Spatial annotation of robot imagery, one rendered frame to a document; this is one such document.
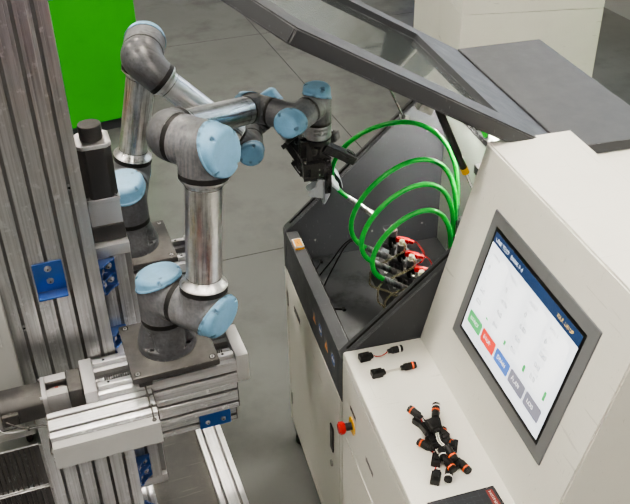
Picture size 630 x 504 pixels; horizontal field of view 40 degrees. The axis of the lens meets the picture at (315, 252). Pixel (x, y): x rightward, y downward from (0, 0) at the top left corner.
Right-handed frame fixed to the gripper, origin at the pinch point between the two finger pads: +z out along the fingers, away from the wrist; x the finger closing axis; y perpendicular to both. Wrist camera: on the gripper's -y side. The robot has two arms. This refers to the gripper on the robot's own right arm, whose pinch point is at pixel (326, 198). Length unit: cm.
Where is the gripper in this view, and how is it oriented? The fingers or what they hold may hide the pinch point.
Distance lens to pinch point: 248.7
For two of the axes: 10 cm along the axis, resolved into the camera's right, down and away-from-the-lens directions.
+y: -9.7, 1.6, -2.0
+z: 0.2, 8.2, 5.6
